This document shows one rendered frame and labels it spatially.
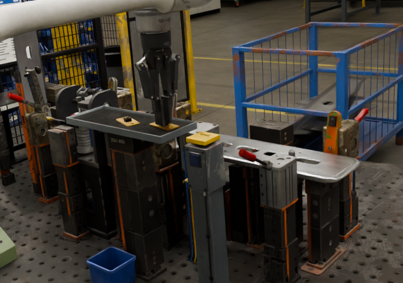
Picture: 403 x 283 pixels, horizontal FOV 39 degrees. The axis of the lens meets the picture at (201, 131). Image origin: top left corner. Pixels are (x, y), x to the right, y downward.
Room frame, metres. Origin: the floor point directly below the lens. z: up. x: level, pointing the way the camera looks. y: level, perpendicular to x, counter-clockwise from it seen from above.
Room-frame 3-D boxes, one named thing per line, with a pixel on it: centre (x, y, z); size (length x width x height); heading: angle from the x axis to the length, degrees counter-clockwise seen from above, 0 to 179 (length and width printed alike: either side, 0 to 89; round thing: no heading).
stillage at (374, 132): (4.06, -0.92, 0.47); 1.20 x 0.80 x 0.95; 143
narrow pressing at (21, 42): (2.38, 0.69, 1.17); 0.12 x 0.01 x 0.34; 139
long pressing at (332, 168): (1.89, 0.13, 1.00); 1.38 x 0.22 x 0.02; 49
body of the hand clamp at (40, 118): (2.07, 0.61, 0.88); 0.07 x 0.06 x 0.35; 139
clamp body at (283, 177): (1.38, -0.19, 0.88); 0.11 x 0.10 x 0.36; 139
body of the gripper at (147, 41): (1.42, 0.09, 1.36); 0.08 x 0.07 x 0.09; 131
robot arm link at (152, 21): (1.42, 0.09, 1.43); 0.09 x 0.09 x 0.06
